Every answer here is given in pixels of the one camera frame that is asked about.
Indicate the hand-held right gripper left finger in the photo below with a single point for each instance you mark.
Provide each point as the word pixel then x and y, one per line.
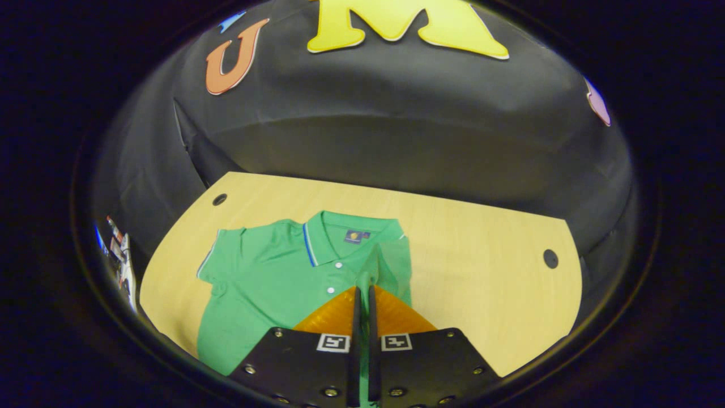
pixel 355 362

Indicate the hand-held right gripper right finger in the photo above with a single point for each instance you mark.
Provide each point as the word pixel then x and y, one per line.
pixel 374 362

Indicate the green T-shirt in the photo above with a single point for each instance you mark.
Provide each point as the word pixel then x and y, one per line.
pixel 266 283

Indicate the round dark table grommet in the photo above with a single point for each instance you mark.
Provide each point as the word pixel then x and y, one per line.
pixel 220 199
pixel 550 258

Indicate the black backdrop cloth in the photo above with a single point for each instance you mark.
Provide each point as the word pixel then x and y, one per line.
pixel 396 141

